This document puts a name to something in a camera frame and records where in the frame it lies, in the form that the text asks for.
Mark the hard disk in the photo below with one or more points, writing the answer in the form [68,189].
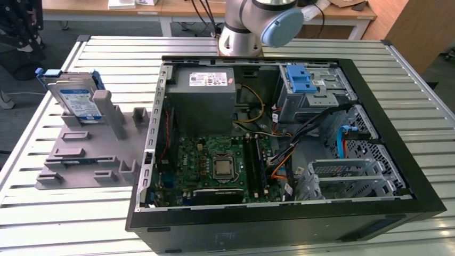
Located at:
[77,101]

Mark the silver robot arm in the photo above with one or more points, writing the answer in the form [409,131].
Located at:
[237,34]

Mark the silver disk bay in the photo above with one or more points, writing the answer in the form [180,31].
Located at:
[351,178]

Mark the green motherboard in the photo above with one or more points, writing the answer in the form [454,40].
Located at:
[227,144]

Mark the grey power supply unit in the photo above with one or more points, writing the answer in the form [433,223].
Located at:
[203,112]

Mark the silver CPU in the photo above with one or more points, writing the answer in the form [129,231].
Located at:
[221,168]

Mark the black RAM stick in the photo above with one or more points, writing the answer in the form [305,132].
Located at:
[263,173]
[252,165]

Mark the CPU socket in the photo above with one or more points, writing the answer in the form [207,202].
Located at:
[223,180]

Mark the black graphics card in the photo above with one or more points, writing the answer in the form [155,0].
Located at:
[216,197]

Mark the blue drive latch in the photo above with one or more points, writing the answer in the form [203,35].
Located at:
[297,80]

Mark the silver drive cage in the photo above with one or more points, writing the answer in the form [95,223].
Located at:
[319,101]

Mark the grey parts rack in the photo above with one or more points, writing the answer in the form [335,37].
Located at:
[96,149]

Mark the black PC case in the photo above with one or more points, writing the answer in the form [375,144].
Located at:
[248,229]

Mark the blue-green RAM stick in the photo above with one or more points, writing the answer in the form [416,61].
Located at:
[80,161]

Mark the wooden desk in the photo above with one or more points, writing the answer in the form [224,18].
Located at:
[177,6]

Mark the white printed box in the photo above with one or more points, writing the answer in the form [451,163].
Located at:
[147,2]

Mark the brown cardboard piece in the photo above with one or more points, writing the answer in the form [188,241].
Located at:
[345,4]

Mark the wooden cabinet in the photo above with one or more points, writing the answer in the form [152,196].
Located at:
[419,32]

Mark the person in dark dotted clothing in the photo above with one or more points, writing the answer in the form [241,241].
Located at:
[17,26]

